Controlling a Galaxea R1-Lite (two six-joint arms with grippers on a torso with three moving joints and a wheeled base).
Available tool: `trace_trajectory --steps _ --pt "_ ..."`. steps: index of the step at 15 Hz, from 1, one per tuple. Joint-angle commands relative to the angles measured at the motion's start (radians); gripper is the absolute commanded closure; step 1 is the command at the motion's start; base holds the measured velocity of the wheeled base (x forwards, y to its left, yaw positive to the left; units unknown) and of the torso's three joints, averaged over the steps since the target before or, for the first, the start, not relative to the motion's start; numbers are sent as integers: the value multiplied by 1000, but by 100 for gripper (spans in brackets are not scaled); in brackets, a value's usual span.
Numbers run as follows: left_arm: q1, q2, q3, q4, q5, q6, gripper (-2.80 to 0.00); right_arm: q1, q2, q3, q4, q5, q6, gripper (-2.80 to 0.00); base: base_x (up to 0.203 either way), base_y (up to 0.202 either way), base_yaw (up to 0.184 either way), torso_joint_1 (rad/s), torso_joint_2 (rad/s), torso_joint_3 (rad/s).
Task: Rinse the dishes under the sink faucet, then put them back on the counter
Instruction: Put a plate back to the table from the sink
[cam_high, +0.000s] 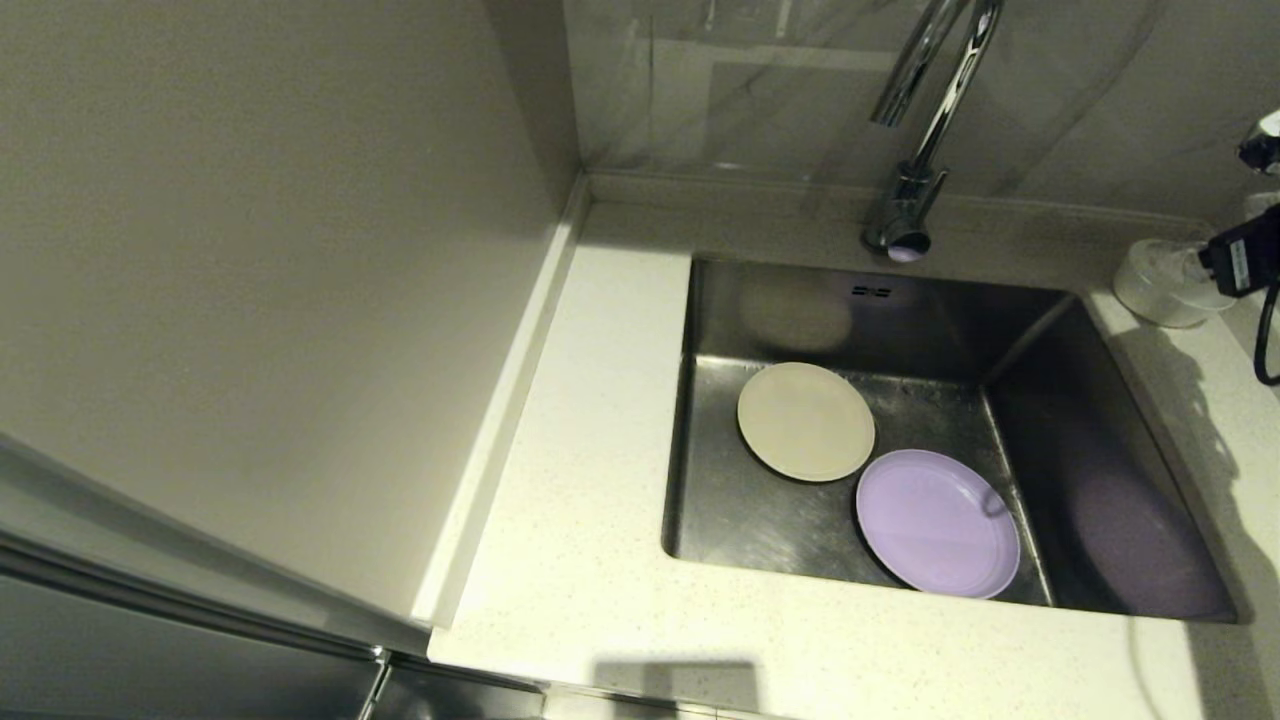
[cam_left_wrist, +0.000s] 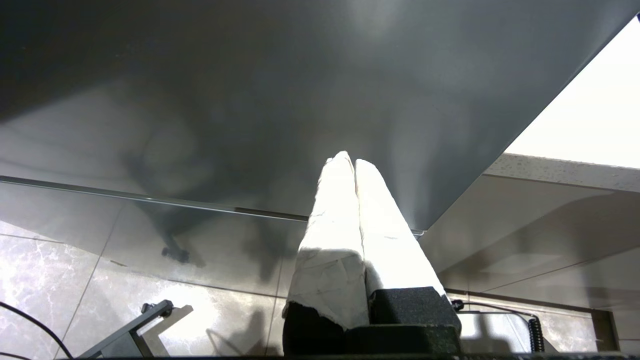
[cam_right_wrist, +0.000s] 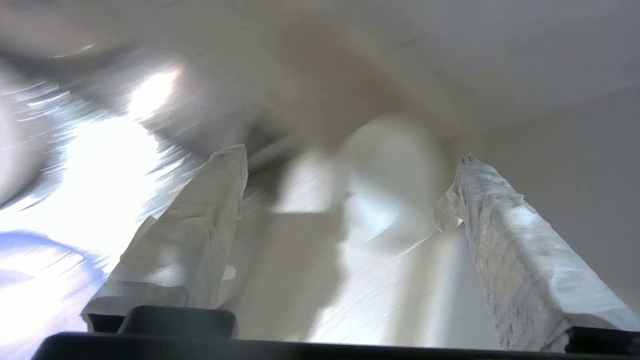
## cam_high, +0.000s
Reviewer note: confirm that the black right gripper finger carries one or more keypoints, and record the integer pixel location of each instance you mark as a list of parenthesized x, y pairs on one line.
[(1264, 148)]

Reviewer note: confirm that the white-padded right gripper finger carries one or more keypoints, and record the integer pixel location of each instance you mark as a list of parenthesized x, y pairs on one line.
[(1266, 205)]

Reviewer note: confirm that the small white bowl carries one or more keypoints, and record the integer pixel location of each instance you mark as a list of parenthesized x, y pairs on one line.
[(1160, 285)]

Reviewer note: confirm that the chrome gooseneck faucet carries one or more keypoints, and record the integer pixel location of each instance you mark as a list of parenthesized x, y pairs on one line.
[(905, 215)]

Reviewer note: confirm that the lilac round plate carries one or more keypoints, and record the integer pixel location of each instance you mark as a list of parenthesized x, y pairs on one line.
[(935, 525)]

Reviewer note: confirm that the beige round plate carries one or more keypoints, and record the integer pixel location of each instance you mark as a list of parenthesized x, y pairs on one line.
[(805, 423)]

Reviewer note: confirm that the stainless steel sink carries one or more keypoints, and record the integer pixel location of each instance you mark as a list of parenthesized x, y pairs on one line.
[(760, 520)]

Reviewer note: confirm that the grey metal cabinet front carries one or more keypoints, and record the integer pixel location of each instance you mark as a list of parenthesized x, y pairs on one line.
[(150, 640)]

